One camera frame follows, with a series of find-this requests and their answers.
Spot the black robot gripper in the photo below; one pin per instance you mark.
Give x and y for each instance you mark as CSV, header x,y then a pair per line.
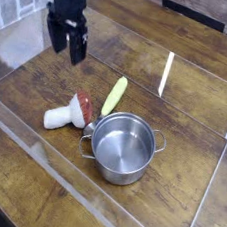
x,y
67,16

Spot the white mushroom with red cap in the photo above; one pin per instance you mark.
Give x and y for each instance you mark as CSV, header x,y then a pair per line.
x,y
78,112

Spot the silver pot with handles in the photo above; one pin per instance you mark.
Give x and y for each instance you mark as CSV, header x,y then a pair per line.
x,y
122,146

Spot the black strip on table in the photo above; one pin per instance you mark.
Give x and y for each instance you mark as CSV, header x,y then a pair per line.
x,y
195,15

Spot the yellow handled metal spoon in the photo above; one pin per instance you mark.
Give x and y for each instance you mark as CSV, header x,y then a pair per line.
x,y
111,101

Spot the clear acrylic enclosure panel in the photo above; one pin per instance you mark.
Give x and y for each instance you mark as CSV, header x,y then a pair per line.
x,y
88,193

